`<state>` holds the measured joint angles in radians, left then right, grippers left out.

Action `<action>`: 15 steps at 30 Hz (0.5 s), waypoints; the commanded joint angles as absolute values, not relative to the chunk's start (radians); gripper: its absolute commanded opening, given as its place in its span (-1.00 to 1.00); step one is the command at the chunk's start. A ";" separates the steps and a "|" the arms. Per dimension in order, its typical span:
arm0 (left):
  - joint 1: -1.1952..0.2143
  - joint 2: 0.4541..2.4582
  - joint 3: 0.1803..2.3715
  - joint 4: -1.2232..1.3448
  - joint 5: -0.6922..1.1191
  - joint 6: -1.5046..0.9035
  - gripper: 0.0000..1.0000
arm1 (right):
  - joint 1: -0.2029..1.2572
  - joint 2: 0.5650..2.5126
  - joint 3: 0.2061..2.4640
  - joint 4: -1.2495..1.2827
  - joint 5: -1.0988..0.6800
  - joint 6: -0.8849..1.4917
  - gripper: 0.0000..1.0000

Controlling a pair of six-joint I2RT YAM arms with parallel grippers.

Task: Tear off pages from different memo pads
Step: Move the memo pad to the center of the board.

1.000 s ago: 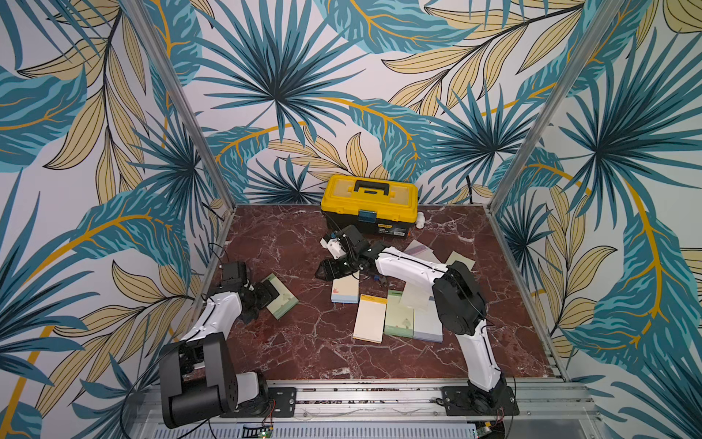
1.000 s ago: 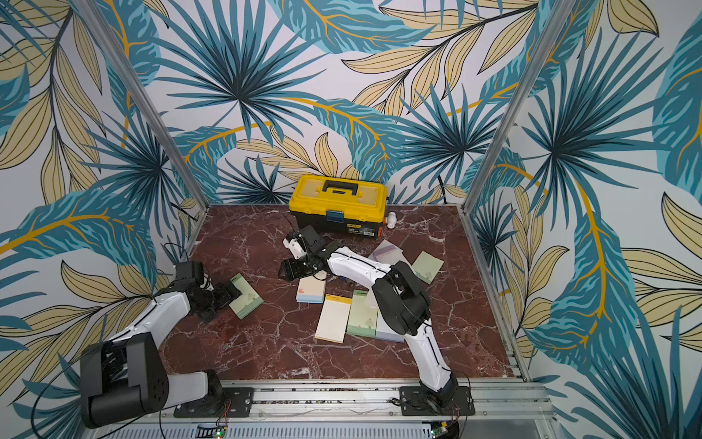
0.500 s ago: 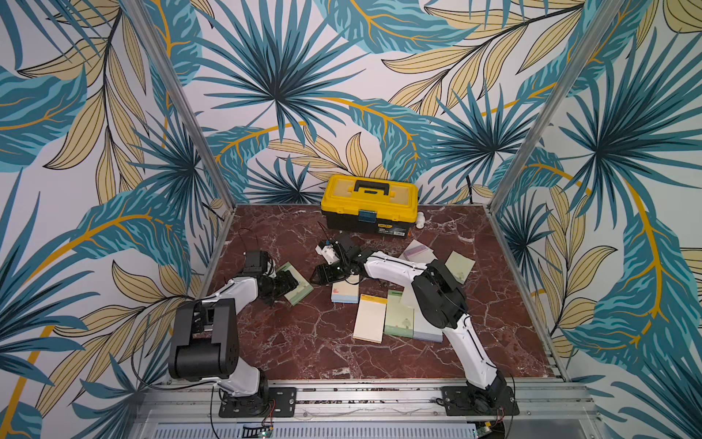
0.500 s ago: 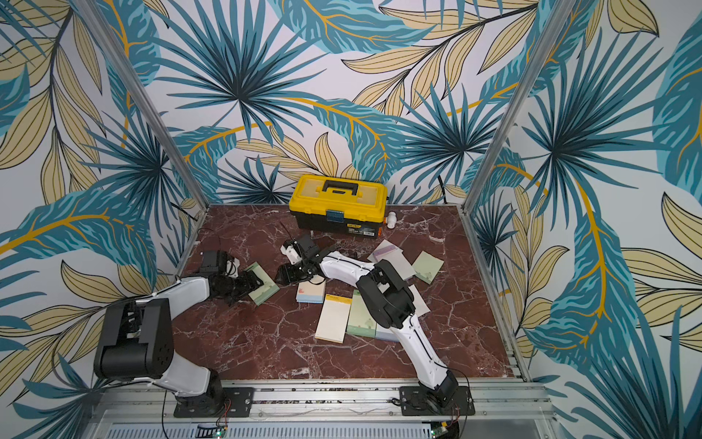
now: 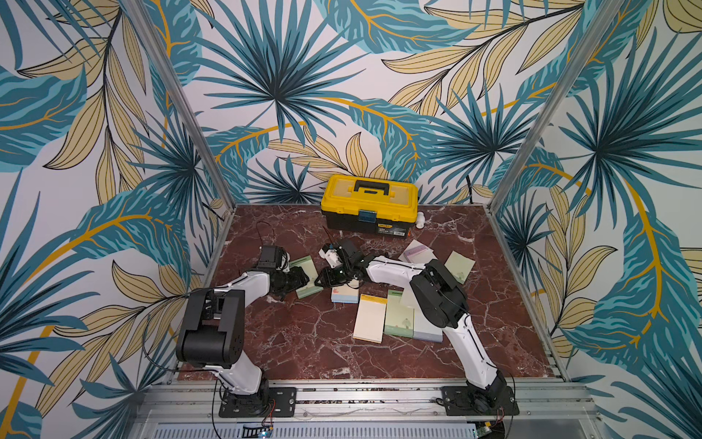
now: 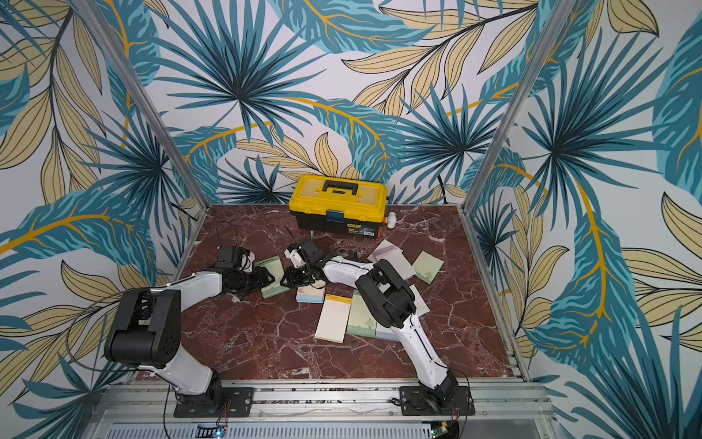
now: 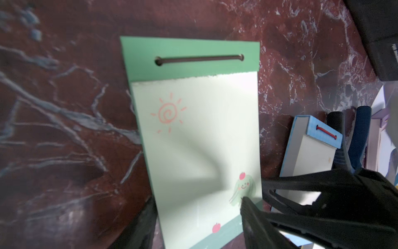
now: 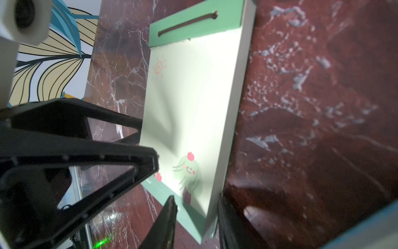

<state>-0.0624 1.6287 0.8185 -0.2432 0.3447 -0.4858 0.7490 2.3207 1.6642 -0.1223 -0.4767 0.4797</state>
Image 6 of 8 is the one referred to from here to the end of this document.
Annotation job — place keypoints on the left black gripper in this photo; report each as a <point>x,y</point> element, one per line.
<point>262,279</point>

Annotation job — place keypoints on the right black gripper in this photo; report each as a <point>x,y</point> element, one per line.
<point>299,273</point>

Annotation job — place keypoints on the blue topped cream memo pad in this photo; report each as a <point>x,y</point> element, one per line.
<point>310,294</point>

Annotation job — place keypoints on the small green memo pad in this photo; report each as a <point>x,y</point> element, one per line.
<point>275,268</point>

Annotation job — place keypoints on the yellow topped cream memo pad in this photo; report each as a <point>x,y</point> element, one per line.
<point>332,323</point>

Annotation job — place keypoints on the large green memo pad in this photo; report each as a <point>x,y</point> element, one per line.
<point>360,321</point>

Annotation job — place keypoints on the pink memo pad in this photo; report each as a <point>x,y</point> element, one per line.
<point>400,263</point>

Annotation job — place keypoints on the grey white memo pad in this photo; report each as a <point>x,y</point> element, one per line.
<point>385,333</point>

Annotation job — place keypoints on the torn white grid page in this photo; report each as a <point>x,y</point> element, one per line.
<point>421,307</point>

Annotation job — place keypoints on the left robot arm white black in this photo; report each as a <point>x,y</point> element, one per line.
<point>146,330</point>

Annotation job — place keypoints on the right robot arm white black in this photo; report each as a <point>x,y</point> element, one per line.
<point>390,301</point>

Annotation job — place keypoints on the yellow black toolbox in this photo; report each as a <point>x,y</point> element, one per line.
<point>343,206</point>

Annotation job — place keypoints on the small white bottle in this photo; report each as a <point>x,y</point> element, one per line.
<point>392,220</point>

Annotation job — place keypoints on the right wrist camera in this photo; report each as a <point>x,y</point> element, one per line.
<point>294,255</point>

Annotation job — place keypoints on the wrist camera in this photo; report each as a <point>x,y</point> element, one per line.
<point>247,260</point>
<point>294,255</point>

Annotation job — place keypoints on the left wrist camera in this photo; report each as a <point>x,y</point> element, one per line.
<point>247,260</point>

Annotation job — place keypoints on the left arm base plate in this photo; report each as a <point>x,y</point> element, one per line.
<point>233,402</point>

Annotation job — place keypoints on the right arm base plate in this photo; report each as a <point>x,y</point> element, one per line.
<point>418,401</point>

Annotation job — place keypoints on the aluminium front rail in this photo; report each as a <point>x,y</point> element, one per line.
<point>364,408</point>

